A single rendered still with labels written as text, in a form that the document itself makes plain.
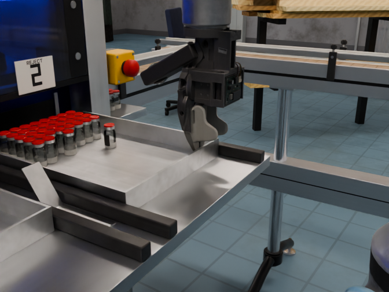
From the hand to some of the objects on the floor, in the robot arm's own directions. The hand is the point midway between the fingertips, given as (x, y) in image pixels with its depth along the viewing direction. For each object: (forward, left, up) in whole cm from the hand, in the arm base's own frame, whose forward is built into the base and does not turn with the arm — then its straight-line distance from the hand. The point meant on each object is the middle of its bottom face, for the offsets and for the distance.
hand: (194, 145), depth 75 cm
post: (+34, -8, -92) cm, 98 cm away
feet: (+20, -88, -92) cm, 128 cm away
